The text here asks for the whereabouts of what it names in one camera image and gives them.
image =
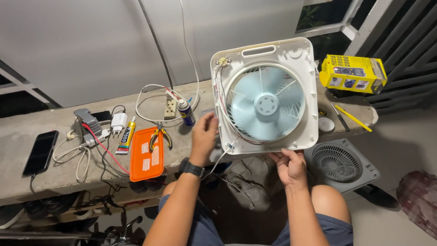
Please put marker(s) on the person's left leg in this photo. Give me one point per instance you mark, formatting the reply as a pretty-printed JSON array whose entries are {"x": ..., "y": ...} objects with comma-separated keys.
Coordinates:
[{"x": 169, "y": 188}]

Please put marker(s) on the person's blue shorts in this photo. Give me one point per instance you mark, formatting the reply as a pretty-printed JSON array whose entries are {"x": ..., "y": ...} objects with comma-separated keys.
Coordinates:
[{"x": 205, "y": 229}]

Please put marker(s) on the white sneakers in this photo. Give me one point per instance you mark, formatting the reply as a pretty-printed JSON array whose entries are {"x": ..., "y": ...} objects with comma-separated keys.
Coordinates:
[{"x": 251, "y": 186}]

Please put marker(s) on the person's right hand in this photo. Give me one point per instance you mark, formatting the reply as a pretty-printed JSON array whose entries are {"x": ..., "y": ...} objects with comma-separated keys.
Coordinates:
[{"x": 292, "y": 169}]

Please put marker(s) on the white box fan housing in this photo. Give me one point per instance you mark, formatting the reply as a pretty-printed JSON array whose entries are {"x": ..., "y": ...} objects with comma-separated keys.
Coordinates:
[{"x": 307, "y": 85}]

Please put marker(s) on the light blue fan blade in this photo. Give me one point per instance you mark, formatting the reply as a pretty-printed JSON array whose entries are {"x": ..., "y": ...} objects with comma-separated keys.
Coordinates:
[{"x": 245, "y": 112}]

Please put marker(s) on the black metal gate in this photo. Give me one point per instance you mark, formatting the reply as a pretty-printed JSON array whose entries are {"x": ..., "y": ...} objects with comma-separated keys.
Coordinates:
[{"x": 406, "y": 51}]

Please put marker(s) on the grey electronic device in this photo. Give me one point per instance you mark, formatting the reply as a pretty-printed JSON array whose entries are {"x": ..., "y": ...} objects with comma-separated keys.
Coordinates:
[{"x": 88, "y": 121}]

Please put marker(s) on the grey fan front grille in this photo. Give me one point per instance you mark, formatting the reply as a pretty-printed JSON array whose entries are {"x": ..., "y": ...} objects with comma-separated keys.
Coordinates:
[{"x": 341, "y": 165}]

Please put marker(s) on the yellow multimeter box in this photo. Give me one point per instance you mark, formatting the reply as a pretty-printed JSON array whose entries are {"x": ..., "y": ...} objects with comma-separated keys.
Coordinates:
[{"x": 353, "y": 73}]

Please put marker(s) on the person's left hand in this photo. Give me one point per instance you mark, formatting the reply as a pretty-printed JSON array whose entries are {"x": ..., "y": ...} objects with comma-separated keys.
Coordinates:
[{"x": 203, "y": 136}]

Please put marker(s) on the person's leg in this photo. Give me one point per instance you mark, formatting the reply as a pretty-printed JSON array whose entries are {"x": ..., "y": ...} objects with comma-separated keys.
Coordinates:
[
  {"x": 329, "y": 201},
  {"x": 169, "y": 188}
]

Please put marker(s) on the white round cap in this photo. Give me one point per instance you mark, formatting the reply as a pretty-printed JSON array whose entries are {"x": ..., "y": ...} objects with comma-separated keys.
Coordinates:
[{"x": 326, "y": 124}]

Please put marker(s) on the black wristwatch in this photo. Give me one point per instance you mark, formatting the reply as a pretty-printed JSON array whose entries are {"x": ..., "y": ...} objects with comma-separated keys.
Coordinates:
[{"x": 193, "y": 168}]

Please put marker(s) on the black rectangular device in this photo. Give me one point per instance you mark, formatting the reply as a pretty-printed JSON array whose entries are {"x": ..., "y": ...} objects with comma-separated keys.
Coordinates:
[{"x": 101, "y": 116}]

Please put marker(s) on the dark red cloth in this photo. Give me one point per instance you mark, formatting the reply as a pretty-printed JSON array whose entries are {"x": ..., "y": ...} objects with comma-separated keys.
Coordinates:
[{"x": 420, "y": 201}]

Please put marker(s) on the white charger plug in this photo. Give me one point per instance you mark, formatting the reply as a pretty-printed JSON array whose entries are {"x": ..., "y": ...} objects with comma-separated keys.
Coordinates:
[{"x": 118, "y": 123}]

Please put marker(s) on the orange plastic tray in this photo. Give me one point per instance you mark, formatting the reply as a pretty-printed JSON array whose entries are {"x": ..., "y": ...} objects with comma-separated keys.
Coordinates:
[{"x": 146, "y": 155}]

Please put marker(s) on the blue spray can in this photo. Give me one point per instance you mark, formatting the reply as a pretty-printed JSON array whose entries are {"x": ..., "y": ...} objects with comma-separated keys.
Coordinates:
[{"x": 186, "y": 112}]

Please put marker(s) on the heap of dark shoes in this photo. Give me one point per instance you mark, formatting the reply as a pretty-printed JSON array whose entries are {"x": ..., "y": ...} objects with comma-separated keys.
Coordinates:
[{"x": 51, "y": 205}]

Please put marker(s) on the yellow plastic pry tool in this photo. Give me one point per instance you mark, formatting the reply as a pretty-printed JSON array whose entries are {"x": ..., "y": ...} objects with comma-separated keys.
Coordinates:
[{"x": 353, "y": 118}]

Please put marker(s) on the yellow black glue tube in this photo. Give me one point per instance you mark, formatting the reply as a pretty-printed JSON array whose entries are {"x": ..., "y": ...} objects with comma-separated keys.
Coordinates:
[{"x": 126, "y": 136}]

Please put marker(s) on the white window frame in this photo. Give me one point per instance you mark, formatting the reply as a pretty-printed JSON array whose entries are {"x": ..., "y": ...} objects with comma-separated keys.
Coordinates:
[{"x": 334, "y": 20}]

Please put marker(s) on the person's right leg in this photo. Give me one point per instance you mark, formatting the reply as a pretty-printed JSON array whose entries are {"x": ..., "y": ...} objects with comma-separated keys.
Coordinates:
[{"x": 329, "y": 201}]

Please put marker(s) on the black smartphone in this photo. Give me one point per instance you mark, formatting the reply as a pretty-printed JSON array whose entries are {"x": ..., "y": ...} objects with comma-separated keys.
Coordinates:
[{"x": 40, "y": 152}]

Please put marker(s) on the beige power strip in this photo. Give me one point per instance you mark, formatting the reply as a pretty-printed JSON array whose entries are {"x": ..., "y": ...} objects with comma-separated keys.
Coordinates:
[{"x": 170, "y": 108}]

